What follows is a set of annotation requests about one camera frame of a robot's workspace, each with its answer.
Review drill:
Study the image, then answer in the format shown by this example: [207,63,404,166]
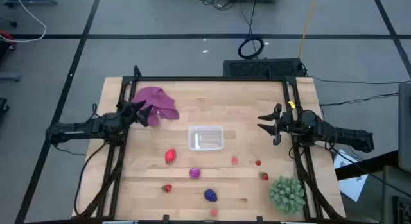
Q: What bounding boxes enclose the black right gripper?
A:
[257,101,301,146]

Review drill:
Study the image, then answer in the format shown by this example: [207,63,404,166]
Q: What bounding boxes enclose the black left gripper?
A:
[116,100,153,128]

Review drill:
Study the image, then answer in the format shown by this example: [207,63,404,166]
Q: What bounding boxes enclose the purple cloth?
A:
[130,86,180,128]

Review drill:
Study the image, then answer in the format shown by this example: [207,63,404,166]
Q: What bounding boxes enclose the large red toy pepper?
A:
[164,148,177,165]

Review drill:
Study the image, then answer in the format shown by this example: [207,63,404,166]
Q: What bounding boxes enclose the purple white striped toy vegetable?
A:
[188,166,202,180]

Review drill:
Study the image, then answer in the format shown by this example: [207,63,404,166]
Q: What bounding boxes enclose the dark purple toy grapes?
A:
[203,188,218,203]

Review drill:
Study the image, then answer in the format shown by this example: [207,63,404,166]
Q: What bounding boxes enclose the clear plastic tupperware container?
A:
[188,125,225,151]

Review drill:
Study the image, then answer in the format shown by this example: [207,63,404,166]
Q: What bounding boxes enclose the black perforated computer case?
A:
[222,58,306,79]

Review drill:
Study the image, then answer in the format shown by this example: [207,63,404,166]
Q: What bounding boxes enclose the green artificial succulent plant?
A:
[268,175,306,215]

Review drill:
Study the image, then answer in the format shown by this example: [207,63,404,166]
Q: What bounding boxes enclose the white paper sheet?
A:
[333,149,370,202]

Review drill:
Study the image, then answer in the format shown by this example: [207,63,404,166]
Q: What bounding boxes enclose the black desk edge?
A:
[335,150,399,182]

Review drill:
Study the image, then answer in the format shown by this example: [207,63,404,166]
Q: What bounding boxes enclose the grey cabinet side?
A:
[398,82,411,173]

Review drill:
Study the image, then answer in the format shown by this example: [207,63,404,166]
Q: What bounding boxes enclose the grey table foot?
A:
[3,0,58,8]
[0,72,22,83]

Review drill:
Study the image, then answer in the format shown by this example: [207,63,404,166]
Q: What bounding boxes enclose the grey desk unit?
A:
[381,165,411,224]

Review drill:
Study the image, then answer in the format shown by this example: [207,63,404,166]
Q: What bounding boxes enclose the black aluminium table frame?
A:
[78,65,346,221]

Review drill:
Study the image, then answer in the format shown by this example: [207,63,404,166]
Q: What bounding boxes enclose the coiled black floor cable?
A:
[237,37,265,60]

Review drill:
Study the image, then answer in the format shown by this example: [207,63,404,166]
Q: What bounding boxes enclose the thin black floor cable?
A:
[306,74,411,85]
[319,92,399,107]

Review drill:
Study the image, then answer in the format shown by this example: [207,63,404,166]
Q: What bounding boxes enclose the straight black floor cable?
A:
[239,0,259,39]

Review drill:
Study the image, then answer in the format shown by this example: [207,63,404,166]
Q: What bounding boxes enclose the black arm base cable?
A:
[73,142,110,218]

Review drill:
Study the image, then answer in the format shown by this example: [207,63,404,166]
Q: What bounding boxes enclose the yellow hanging cable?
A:
[297,0,319,60]

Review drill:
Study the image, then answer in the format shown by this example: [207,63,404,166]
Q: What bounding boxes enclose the black cable tangle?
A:
[196,0,240,12]

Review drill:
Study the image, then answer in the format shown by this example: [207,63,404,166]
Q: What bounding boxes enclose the white floor cable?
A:
[0,0,48,44]

